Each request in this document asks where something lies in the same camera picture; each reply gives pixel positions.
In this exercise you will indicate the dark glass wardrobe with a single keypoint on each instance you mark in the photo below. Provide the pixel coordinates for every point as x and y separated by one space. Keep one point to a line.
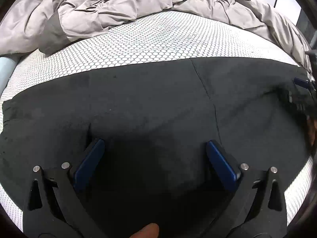
303 19

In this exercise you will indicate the grey duvet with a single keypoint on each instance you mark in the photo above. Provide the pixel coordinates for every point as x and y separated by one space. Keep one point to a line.
111 5

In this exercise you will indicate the light blue pillow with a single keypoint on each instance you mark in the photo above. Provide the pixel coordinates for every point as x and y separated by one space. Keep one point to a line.
6 72

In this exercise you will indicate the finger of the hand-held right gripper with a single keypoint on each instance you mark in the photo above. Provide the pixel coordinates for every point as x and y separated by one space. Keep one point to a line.
300 81
296 96

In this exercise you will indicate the person's right hand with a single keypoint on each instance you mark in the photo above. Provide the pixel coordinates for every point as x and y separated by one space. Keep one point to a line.
312 131

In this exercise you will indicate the honeycomb patterned mattress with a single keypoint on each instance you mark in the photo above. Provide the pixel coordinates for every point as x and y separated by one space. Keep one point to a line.
161 39

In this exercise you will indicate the person's left hand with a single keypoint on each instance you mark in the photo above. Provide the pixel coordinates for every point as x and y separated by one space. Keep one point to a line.
146 231

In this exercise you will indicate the black pants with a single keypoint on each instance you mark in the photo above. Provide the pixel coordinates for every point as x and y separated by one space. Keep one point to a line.
148 99

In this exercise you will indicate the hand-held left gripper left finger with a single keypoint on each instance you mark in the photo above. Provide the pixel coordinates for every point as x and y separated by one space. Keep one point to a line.
86 168

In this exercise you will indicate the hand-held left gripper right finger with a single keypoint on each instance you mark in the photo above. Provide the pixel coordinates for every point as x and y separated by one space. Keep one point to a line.
223 168

